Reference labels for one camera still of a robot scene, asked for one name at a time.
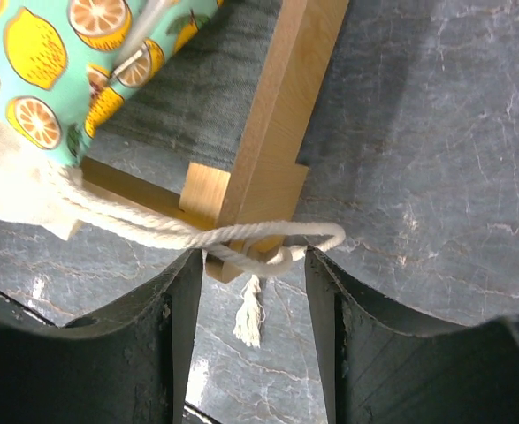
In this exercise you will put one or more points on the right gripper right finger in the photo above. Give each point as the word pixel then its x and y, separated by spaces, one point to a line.
pixel 383 362

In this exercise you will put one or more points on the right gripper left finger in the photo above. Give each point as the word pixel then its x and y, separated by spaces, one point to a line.
pixel 126 362

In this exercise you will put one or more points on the large lemon print cushion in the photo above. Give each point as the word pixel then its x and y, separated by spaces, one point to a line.
pixel 65 68

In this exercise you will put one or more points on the wooden pet bed frame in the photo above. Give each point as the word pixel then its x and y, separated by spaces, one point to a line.
pixel 241 216

